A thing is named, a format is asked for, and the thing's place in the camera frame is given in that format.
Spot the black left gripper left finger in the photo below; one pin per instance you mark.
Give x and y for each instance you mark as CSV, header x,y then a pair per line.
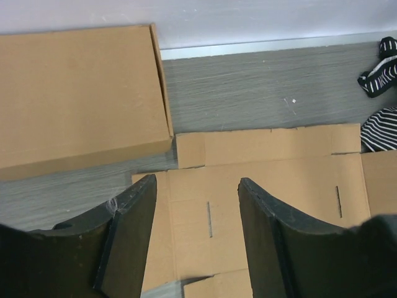
x,y
99,253

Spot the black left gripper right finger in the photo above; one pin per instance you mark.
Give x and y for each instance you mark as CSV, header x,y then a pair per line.
x,y
292,254

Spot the brown cardboard box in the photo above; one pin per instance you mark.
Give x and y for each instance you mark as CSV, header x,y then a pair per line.
x,y
75,99
197,233

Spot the closed brown cardboard box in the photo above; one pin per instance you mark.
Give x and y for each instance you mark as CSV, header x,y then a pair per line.
x,y
75,99

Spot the black white striped cloth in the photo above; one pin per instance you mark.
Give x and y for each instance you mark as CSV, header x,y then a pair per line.
x,y
378,132

